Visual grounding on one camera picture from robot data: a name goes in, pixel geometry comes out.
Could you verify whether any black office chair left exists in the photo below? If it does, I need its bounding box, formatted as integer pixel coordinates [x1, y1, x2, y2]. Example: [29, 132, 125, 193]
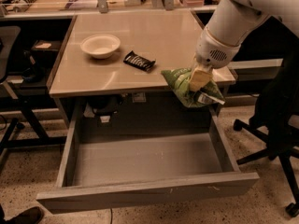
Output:
[0, 26, 21, 167]

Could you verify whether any open grey drawer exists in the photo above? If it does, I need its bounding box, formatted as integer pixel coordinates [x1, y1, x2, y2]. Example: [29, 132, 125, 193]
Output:
[36, 102, 259, 214]

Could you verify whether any black office chair right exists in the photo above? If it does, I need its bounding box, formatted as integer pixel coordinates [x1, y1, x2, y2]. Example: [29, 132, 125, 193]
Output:
[233, 46, 299, 217]

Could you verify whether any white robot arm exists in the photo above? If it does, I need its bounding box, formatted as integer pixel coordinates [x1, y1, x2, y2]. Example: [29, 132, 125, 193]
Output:
[189, 0, 299, 91]

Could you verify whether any white paper bowl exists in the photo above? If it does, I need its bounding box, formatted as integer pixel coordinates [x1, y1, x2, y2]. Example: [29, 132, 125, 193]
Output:
[80, 34, 121, 59]

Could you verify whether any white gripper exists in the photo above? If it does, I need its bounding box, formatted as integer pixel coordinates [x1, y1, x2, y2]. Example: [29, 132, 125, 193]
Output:
[189, 28, 240, 91]

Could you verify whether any black shoe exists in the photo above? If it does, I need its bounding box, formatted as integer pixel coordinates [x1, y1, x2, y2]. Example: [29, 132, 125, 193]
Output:
[0, 206, 44, 224]

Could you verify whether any black box on shelf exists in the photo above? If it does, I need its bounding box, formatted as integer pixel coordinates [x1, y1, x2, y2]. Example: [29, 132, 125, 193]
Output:
[31, 40, 62, 67]

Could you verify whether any grey cabinet with beige top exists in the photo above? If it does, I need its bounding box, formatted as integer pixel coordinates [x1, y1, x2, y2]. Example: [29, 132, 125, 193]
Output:
[46, 8, 238, 130]

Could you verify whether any black office chair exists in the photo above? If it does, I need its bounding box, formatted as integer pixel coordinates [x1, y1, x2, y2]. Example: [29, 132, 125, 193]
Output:
[0, 26, 21, 167]
[233, 46, 299, 217]

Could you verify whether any black snack bar wrapper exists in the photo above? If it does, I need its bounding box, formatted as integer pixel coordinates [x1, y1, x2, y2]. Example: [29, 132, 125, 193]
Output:
[123, 51, 155, 72]

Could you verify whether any green jalapeno chip bag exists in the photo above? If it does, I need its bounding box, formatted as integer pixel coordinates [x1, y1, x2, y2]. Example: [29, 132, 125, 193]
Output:
[161, 68, 225, 108]

